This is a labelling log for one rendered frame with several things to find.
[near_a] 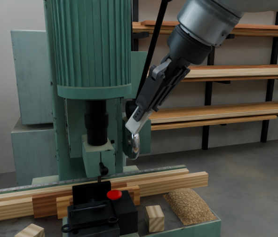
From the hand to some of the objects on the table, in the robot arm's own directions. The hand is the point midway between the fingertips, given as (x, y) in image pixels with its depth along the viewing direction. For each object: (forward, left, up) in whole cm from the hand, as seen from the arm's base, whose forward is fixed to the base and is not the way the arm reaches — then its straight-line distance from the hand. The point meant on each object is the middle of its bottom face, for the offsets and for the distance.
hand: (138, 118), depth 54 cm
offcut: (-4, -2, -26) cm, 26 cm away
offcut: (+15, +17, -27) cm, 35 cm away
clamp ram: (+8, +5, -26) cm, 28 cm away
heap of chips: (-9, -13, -26) cm, 30 cm away
